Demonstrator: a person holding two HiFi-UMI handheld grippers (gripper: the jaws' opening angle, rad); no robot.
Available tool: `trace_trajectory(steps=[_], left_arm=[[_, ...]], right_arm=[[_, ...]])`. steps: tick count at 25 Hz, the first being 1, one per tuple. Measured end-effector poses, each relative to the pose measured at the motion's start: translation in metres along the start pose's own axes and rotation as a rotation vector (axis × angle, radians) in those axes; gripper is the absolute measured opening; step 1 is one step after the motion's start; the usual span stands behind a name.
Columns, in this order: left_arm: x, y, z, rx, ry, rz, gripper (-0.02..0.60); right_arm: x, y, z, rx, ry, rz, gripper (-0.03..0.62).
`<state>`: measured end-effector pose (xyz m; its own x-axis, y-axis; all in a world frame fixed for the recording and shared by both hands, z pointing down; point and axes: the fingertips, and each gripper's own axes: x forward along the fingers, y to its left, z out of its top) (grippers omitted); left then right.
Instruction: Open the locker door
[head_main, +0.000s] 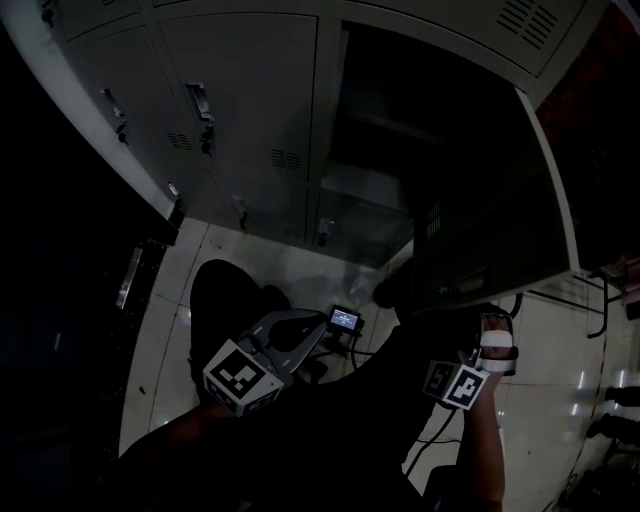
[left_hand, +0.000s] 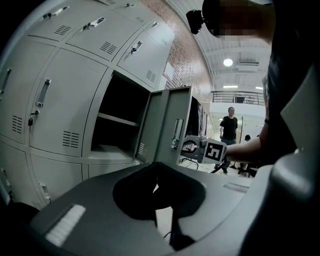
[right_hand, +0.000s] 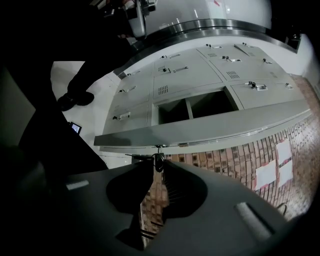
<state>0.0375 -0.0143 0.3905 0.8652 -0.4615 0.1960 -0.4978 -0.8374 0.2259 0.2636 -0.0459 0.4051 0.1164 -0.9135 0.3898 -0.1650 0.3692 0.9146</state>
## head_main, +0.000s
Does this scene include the person's black trouser leg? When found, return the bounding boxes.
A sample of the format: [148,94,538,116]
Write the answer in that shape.
[188,258,294,401]

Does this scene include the black metal rack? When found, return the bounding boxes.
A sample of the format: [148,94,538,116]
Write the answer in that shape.
[527,267,640,341]

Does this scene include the person's left forearm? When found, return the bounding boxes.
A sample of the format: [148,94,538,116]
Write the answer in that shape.
[119,394,236,464]

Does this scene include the person's black shirt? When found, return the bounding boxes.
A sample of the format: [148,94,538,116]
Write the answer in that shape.
[117,319,454,512]

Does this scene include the small black monitor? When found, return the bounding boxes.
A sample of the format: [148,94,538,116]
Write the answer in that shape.
[327,303,365,337]

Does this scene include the person's right forearm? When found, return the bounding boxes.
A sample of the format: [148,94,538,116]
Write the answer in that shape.
[455,372,507,512]

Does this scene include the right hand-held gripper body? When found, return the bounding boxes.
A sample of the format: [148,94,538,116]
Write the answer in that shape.
[423,319,490,412]

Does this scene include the black monitor cable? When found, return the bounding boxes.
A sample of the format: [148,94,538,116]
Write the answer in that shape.
[347,333,384,372]

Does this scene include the black cabinet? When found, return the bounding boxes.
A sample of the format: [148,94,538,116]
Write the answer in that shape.
[0,49,180,512]

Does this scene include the grey metal locker cabinet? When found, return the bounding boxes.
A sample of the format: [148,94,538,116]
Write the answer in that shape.
[0,0,615,271]

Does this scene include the person's black shoe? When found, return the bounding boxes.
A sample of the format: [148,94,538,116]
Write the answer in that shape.
[585,413,640,442]
[372,272,410,311]
[603,385,640,407]

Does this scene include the grey locker door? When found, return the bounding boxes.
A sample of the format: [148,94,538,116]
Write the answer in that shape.
[409,82,584,316]

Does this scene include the silver metal bar handle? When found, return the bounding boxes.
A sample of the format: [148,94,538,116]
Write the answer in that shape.
[115,246,145,311]

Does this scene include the bank of closed cabinet doors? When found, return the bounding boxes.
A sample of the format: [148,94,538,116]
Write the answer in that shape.
[67,0,587,251]

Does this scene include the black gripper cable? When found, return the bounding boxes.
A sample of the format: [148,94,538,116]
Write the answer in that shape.
[401,407,465,477]

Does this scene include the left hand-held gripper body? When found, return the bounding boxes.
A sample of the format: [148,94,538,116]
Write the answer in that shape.
[202,327,299,417]

